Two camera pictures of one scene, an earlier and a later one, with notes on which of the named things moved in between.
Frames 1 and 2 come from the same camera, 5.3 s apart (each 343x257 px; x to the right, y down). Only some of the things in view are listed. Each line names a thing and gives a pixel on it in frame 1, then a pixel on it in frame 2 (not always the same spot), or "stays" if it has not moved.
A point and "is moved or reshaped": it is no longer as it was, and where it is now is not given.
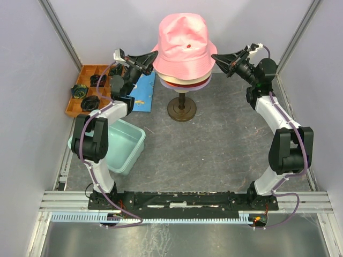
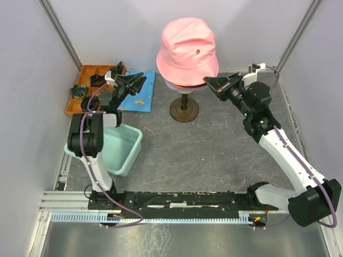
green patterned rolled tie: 116,70 stays
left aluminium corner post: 57,28 stays
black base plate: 259,203 stays
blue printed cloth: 142,93 stays
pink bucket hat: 184,51 is moved or reshaped
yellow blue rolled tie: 79,91 stays
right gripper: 230,62 -> 222,85
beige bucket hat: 180,81 -> 190,86
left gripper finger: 145,61 -> 128,80
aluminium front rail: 68,202 stays
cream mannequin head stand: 181,108 stays
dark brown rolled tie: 89,103 stays
